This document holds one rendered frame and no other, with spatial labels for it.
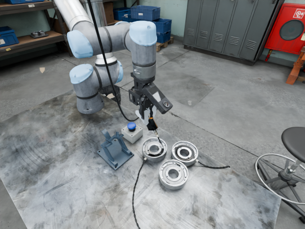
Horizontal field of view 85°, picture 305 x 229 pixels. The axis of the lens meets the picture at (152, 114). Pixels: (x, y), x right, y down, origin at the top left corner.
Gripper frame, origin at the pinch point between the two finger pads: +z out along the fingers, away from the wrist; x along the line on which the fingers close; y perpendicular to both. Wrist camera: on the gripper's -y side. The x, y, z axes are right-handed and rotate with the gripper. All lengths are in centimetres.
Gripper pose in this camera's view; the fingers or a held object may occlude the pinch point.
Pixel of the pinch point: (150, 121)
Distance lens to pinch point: 67.4
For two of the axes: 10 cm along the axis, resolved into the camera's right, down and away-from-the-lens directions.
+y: -7.4, -4.4, 5.1
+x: -6.8, 4.8, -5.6
